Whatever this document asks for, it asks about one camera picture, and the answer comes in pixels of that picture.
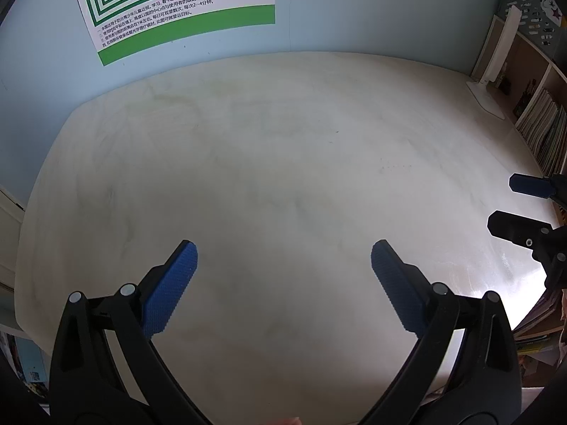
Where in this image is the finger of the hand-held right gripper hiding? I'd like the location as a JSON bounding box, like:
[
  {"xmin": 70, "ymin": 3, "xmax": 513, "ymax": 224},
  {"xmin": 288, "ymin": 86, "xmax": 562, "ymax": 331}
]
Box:
[
  {"xmin": 509, "ymin": 174, "xmax": 567, "ymax": 211},
  {"xmin": 487, "ymin": 211, "xmax": 567, "ymax": 263}
]

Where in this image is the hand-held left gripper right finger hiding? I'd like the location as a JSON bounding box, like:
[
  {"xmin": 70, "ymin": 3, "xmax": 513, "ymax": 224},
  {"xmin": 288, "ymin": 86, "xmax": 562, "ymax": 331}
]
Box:
[{"xmin": 359, "ymin": 239, "xmax": 522, "ymax": 425}]

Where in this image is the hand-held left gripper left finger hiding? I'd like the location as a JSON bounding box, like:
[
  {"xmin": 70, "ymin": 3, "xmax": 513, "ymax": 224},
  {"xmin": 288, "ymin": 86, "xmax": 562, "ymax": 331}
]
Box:
[{"xmin": 49, "ymin": 240, "xmax": 209, "ymax": 425}]

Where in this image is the row of colourful books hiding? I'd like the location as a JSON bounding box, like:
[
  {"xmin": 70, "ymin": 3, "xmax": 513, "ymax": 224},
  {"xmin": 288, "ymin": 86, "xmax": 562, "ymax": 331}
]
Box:
[{"xmin": 511, "ymin": 290, "xmax": 567, "ymax": 377}]

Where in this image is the row of leaning books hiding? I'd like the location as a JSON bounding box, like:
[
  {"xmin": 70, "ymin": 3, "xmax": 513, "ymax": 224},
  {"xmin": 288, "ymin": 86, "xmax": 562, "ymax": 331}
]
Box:
[{"xmin": 516, "ymin": 89, "xmax": 567, "ymax": 178}]

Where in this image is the wooden bookshelf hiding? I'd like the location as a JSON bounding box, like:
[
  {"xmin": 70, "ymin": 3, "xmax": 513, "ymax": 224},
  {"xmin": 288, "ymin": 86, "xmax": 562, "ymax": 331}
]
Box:
[{"xmin": 472, "ymin": 13, "xmax": 567, "ymax": 364}]

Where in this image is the white desk lamp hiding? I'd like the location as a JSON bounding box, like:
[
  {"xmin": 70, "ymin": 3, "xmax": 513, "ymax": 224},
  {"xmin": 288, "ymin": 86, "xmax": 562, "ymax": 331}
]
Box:
[{"xmin": 465, "ymin": 6, "xmax": 522, "ymax": 120}]

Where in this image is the light blue box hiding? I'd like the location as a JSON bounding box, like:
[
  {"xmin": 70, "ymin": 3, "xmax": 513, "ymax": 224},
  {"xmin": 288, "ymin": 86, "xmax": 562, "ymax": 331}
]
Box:
[{"xmin": 13, "ymin": 336, "xmax": 49, "ymax": 384}]

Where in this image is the grey blue plastic basket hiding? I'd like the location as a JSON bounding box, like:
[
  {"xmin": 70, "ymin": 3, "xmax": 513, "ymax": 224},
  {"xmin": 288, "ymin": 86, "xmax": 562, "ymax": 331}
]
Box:
[{"xmin": 505, "ymin": 0, "xmax": 567, "ymax": 60}]

